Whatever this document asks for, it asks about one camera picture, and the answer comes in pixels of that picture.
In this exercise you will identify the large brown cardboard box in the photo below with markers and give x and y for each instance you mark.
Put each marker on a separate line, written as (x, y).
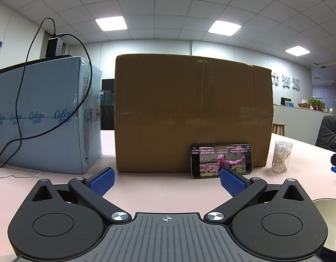
(184, 101)

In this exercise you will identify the brown wicker basket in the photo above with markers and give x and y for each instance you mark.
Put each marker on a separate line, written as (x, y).
(303, 105)

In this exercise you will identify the black office chair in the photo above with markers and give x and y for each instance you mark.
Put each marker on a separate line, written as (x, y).
(330, 133)

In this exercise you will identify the clear cotton swab jar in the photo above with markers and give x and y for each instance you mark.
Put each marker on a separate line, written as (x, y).
(281, 158)

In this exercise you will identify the potted plant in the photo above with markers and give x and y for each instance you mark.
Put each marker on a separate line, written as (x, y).
(316, 104)

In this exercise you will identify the light blue wrapped package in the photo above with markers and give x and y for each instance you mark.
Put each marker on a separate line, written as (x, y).
(47, 92)

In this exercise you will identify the black charger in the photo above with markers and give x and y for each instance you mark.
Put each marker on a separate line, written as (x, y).
(54, 46)

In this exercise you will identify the black smartphone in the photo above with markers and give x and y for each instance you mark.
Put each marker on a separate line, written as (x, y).
(211, 152)

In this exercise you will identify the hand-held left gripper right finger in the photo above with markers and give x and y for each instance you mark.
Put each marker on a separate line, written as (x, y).
(232, 182)

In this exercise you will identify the small blue desk sign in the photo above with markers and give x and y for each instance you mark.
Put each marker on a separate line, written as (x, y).
(289, 104)

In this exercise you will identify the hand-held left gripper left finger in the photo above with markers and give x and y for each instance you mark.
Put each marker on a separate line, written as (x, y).
(103, 181)

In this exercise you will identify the white reception counter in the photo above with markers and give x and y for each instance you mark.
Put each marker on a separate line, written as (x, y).
(299, 122)

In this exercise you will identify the ceiling light panel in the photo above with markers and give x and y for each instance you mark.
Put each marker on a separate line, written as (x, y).
(297, 50)
(112, 23)
(224, 27)

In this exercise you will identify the small counter monitor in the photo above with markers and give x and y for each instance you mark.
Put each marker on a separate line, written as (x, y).
(284, 100)

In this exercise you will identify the silver wall lettering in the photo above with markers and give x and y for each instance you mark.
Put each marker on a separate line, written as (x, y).
(286, 82)

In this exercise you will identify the wooden stool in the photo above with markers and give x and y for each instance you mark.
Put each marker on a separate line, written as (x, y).
(278, 125)

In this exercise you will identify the black flat board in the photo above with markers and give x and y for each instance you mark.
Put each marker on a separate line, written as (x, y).
(9, 68)

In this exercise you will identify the dark blue ceramic bowl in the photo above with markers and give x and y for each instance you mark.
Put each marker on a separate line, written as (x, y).
(333, 223)

